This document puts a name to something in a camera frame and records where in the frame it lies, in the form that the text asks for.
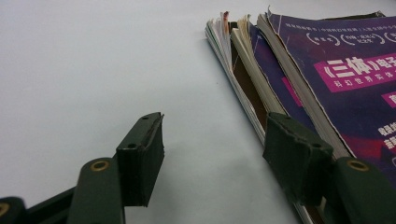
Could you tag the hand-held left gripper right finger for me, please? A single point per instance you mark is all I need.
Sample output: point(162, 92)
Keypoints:
point(295, 155)

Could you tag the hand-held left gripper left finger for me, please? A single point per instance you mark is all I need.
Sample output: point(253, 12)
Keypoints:
point(140, 161)

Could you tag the purple magazine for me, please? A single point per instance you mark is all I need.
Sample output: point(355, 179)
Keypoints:
point(267, 71)
point(342, 102)

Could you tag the black magazine with red print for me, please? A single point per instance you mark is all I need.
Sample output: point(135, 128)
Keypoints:
point(219, 46)

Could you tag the white table sheet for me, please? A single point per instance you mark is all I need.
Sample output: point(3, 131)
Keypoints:
point(93, 62)

